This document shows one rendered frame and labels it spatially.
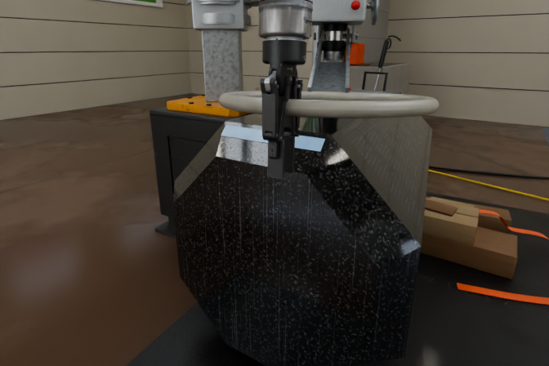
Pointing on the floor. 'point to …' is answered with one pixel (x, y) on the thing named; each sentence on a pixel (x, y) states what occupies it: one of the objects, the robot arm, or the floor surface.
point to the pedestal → (177, 151)
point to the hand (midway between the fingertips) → (281, 157)
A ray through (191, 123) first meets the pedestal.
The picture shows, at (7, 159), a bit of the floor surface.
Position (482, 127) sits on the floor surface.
